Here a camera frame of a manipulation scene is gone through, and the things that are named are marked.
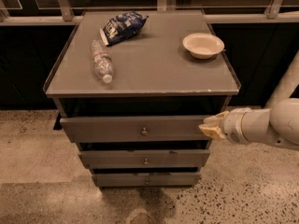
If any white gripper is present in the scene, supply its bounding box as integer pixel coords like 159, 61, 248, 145
199, 107, 251, 145

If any grey top drawer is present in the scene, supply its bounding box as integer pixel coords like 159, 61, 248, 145
61, 116, 208, 143

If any grey drawer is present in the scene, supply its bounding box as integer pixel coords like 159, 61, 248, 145
61, 116, 208, 143
93, 172, 200, 188
79, 149, 209, 169

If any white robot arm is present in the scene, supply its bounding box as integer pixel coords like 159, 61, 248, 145
199, 52, 299, 150

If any grey middle drawer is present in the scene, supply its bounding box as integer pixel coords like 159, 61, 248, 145
79, 149, 209, 169

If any grey drawer cabinet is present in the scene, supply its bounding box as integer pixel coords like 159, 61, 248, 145
44, 13, 240, 177

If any grey bottom drawer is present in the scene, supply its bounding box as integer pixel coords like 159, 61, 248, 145
93, 172, 200, 188

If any white paper bowl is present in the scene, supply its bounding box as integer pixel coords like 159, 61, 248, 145
182, 33, 224, 59

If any clear plastic water bottle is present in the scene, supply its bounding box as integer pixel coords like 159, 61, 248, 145
91, 39, 114, 84

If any blue chip bag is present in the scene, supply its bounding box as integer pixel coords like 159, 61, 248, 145
99, 11, 148, 46

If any metal window railing frame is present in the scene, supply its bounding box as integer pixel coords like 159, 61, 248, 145
0, 0, 299, 26

